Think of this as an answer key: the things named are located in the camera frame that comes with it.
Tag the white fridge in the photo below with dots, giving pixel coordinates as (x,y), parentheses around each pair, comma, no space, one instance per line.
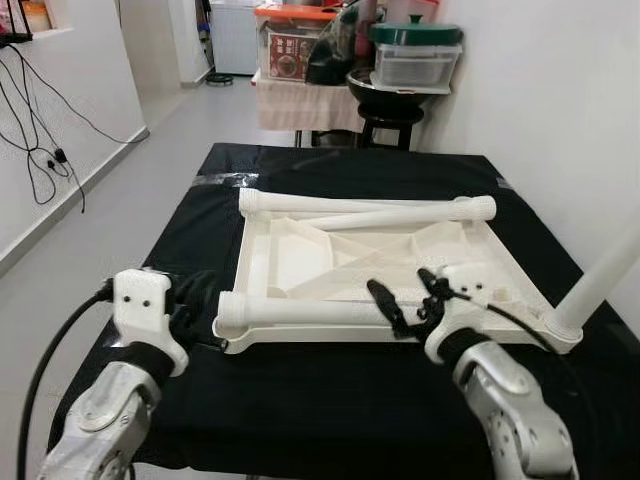
(235,40)

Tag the black tablecloth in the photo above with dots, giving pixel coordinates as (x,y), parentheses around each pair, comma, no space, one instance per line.
(350,400)

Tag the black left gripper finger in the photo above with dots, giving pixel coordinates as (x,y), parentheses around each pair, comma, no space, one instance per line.
(202,318)
(200,288)

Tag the orange lid storage box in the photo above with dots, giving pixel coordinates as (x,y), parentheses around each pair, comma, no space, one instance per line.
(290,60)

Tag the clear tape patch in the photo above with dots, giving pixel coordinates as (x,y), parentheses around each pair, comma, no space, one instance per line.
(225,180)
(502,183)

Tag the beige cloth covered side table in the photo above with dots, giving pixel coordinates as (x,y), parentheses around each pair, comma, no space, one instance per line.
(305,105)

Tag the black electronic device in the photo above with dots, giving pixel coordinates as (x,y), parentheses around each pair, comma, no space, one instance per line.
(12,38)

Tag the clear container green lid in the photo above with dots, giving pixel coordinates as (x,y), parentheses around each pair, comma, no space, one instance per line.
(415,65)

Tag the black round stool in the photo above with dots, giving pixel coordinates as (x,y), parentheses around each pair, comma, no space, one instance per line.
(390,112)

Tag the black bag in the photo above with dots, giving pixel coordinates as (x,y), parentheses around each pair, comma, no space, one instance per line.
(335,55)

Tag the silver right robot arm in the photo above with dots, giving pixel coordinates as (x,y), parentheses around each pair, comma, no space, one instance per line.
(510,410)

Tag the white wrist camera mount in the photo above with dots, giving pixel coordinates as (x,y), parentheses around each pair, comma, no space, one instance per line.
(460,315)
(145,310)

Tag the white plastic children table top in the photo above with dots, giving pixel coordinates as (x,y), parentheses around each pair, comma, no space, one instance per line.
(300,260)

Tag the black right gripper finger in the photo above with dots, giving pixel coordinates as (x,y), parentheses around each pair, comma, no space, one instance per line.
(390,310)
(433,285)

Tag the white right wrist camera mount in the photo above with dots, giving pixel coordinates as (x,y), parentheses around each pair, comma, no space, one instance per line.
(460,315)

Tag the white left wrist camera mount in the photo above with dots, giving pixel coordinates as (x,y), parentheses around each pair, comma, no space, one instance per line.
(145,310)

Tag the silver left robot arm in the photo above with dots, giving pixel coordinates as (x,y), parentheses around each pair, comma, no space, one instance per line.
(100,420)

